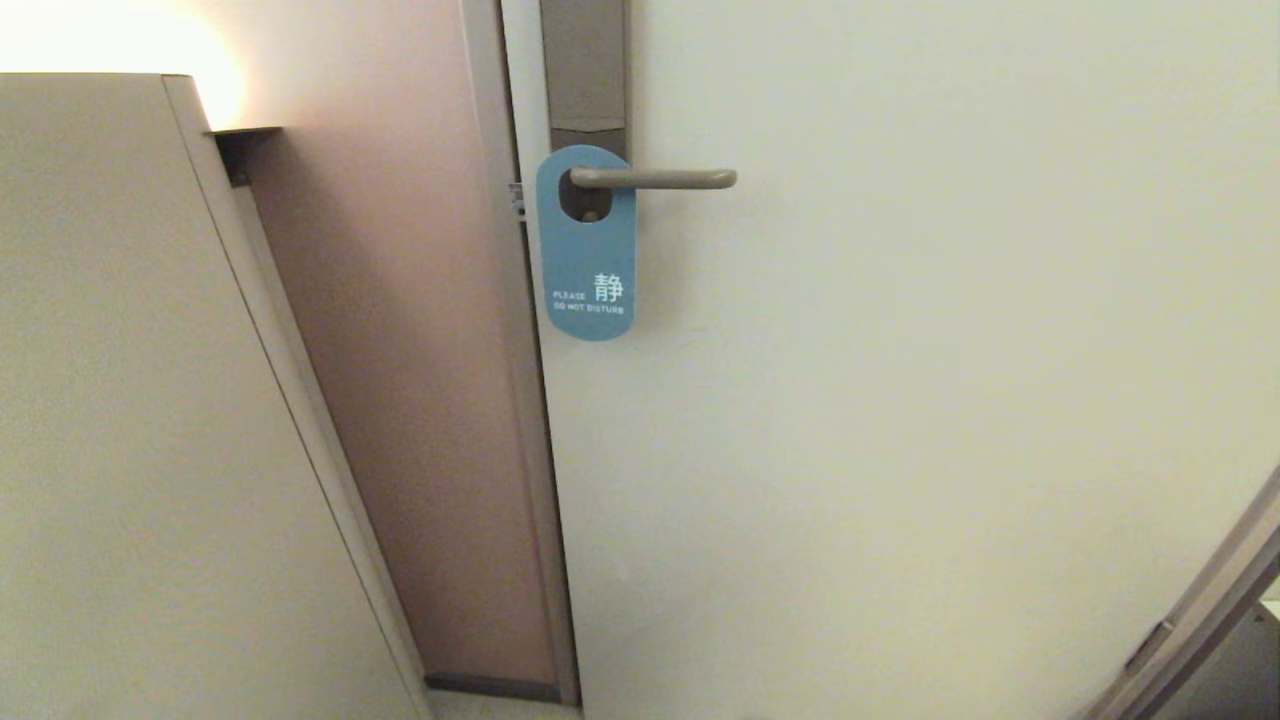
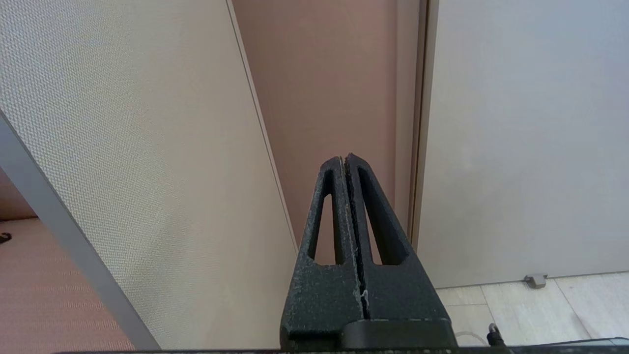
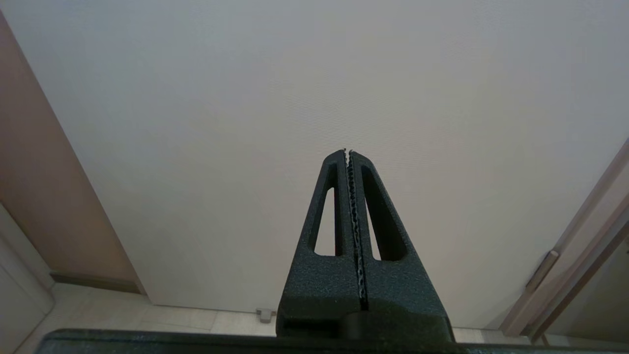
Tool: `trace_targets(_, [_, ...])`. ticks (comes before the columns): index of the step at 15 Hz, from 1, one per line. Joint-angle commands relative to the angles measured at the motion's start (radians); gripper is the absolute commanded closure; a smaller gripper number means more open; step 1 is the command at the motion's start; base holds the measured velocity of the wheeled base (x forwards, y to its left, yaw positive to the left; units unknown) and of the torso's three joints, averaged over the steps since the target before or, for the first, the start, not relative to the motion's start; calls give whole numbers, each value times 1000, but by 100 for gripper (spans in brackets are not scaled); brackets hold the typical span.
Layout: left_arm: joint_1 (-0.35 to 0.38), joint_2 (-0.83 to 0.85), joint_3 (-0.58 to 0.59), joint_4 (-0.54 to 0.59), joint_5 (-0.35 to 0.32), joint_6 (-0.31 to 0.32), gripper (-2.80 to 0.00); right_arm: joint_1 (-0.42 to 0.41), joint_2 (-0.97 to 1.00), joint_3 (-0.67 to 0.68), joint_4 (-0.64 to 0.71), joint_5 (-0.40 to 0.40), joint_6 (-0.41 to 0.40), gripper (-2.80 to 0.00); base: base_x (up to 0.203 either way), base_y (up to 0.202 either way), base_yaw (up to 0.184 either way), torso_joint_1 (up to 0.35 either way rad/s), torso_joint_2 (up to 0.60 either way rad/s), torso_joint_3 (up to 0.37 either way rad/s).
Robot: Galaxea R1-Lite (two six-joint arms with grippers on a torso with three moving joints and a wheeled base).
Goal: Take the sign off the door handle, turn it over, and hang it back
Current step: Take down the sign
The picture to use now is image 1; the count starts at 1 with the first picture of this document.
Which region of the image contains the blue do-not-disturb door hanger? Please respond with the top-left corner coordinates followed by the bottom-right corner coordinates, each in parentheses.
top-left (536, 145), bottom-right (637, 342)

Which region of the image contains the white door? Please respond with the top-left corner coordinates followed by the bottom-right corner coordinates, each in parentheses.
top-left (500, 0), bottom-right (1280, 720)

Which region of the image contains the grey-brown metal lock plate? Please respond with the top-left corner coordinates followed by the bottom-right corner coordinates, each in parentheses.
top-left (540, 0), bottom-right (631, 223)

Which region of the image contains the beige cabinet panel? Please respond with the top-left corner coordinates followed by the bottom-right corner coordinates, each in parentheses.
top-left (0, 72), bottom-right (431, 720)

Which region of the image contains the beige metal door handle lever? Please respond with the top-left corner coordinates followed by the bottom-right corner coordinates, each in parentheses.
top-left (570, 167), bottom-right (738, 191)

